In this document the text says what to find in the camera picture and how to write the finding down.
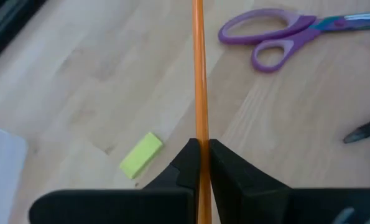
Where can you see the black pen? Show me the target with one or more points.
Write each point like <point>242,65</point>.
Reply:
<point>365,130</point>

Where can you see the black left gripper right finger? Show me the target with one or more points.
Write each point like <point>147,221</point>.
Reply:
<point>250,205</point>

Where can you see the yellow-green eraser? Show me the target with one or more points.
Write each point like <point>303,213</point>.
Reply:
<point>141,155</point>

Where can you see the purple scissors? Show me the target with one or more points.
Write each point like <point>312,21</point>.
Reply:
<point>303,25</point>

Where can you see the orange pencil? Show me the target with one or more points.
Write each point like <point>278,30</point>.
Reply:
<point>200,77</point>

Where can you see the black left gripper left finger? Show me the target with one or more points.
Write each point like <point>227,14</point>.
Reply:
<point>116,208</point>

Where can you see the black table frame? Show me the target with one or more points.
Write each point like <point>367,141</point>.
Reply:
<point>4,34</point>

